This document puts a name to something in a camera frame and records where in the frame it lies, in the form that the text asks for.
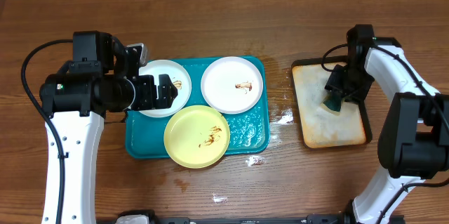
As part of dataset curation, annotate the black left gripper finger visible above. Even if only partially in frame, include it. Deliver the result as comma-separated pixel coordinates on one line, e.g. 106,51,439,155
158,74,177,93
157,92,177,109

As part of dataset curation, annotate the green and yellow sponge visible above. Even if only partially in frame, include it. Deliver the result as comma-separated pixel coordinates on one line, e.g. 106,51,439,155
322,94,342,112

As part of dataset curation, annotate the white plate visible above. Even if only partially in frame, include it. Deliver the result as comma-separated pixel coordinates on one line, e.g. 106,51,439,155
139,60,192,118
201,56,264,114

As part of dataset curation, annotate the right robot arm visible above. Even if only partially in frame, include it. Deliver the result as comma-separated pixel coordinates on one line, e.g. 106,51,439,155
323,25,448,224

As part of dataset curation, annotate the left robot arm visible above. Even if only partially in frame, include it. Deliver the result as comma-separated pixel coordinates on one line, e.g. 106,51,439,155
39,31,177,223

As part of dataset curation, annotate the black tray with wet cloth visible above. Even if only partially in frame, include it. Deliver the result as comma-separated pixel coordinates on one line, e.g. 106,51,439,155
291,58,373,149

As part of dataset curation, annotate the teal plastic tray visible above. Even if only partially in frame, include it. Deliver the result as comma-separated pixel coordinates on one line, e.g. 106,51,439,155
125,57,270,159

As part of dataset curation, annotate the yellow plate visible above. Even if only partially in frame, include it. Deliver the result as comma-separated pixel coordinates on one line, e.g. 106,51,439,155
163,105,230,169

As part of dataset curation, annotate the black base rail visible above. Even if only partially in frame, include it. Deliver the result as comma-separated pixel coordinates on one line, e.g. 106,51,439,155
115,209,406,224

